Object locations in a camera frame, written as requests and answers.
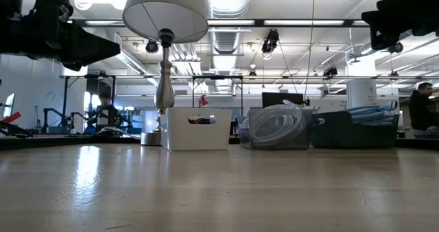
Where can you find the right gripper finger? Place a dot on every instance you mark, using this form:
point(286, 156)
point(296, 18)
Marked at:
point(374, 22)

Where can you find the teal plastic storage bin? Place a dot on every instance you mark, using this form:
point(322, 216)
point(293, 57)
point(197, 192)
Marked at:
point(343, 132)

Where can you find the black background workstation frame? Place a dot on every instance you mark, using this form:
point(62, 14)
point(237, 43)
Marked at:
point(219, 77)

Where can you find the black aluminium table frame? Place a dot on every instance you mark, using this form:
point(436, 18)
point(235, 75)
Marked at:
point(68, 141)

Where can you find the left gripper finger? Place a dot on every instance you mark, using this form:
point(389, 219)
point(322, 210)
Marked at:
point(92, 46)

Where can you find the black computer monitor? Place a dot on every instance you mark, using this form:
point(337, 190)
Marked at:
point(274, 100)

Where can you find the white shade metal table lamp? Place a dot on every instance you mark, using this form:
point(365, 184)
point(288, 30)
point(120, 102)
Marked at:
point(164, 9)

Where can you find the person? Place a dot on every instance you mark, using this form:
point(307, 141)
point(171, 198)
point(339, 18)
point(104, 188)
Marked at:
point(108, 113)
point(420, 112)

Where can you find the clear smoky plastic storage bin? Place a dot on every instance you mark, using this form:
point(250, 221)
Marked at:
point(307, 132)

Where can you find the background black robot arm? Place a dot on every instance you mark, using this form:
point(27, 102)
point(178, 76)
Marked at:
point(48, 113)

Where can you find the white plastic storage bin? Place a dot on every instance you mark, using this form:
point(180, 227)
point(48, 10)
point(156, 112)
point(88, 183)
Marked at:
point(178, 136)

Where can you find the small red lamp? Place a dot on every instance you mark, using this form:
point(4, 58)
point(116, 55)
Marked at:
point(203, 101)

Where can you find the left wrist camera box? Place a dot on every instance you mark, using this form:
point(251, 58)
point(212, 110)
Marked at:
point(51, 7)

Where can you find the red and black object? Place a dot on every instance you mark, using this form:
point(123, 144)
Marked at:
point(12, 117)

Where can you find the black overhead light bar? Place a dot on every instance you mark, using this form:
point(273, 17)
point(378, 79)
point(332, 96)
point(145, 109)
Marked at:
point(302, 22)

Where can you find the silver ceiling air duct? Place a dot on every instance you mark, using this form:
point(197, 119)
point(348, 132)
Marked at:
point(228, 40)

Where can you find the black ceiling spotlight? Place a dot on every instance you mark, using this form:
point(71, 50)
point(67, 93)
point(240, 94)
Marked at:
point(271, 41)
point(331, 72)
point(396, 48)
point(152, 47)

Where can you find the white round column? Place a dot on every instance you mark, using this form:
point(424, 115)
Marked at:
point(361, 94)

